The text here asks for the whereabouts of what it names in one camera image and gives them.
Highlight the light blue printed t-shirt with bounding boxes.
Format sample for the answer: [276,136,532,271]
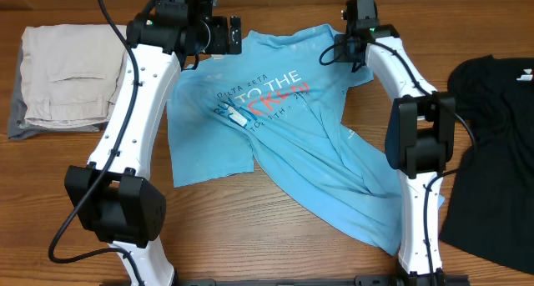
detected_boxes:
[167,24,401,254]

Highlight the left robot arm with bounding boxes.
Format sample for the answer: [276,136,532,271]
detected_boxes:
[64,0,242,285]

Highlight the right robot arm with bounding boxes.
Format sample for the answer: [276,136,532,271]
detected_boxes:
[335,0,456,285]

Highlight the folded beige trousers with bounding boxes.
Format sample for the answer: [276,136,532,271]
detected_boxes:
[20,24,126,129]

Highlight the black t-shirt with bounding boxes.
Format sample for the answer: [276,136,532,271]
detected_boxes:
[440,55,533,273]

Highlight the folded grey garment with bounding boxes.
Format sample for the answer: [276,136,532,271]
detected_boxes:
[7,46,107,141]

